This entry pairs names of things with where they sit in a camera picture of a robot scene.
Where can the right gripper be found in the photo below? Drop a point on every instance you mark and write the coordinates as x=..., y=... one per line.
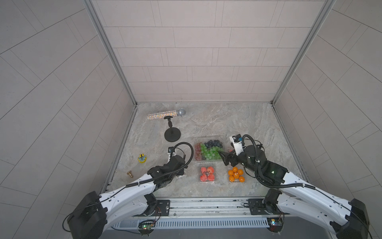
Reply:
x=232, y=155

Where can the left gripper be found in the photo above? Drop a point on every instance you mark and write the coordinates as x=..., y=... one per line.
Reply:
x=181, y=170

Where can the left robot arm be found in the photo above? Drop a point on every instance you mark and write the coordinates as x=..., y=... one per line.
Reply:
x=97, y=212

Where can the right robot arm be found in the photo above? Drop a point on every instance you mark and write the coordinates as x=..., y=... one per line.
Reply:
x=289, y=194

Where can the orange fruit box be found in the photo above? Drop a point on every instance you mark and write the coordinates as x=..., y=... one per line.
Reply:
x=236, y=175

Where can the clear grape box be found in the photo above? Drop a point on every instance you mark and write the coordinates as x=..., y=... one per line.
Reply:
x=208, y=148

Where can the black microphone stand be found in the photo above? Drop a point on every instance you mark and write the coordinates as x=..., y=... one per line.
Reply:
x=172, y=134

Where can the yellow toy piece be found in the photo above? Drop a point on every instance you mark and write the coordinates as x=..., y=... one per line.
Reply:
x=142, y=158

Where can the small brass piece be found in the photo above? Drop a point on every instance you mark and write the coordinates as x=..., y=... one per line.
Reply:
x=129, y=173

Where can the glitter microphone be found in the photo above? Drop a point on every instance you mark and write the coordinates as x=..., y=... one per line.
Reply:
x=175, y=113

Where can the left circuit board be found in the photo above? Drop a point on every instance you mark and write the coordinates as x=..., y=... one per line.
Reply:
x=146, y=227

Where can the circuit board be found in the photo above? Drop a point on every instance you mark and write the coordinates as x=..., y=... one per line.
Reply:
x=275, y=224
x=146, y=227

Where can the right circuit board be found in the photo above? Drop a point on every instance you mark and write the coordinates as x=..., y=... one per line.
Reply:
x=275, y=224

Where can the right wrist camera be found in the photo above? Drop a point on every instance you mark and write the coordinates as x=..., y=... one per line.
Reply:
x=236, y=141

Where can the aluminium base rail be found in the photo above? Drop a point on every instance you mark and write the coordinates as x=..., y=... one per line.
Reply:
x=209, y=207

